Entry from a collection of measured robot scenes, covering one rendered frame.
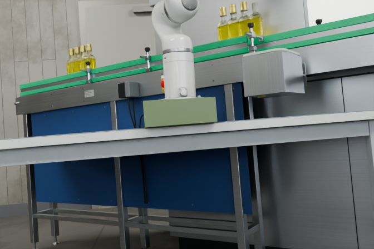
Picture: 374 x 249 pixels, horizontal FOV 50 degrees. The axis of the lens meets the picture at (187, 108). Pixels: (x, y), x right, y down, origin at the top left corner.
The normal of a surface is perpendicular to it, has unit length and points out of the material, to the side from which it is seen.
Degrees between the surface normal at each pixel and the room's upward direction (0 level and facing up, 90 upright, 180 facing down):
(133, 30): 90
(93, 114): 90
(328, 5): 90
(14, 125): 90
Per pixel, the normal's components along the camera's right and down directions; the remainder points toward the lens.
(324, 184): -0.57, 0.00
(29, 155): 0.08, -0.06
